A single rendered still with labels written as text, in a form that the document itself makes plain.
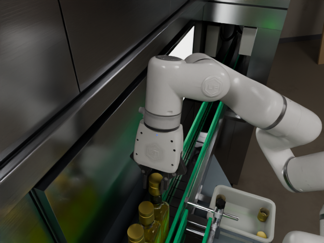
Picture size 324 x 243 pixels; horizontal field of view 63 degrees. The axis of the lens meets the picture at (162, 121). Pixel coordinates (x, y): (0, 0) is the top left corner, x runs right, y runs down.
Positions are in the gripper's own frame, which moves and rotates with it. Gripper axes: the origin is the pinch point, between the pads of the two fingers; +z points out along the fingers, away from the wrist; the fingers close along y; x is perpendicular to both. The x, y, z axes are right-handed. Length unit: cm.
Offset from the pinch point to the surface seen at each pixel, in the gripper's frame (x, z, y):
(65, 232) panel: -17.2, 4.9, -11.6
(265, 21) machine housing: 91, -33, 13
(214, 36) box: 107, -22, -12
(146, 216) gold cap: -6.2, 4.9, 0.8
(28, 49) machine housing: -18.2, -30.2, -14.6
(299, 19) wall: 432, -27, 54
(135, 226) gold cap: -9.8, 5.0, -0.1
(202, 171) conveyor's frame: 39.7, 21.2, 4.9
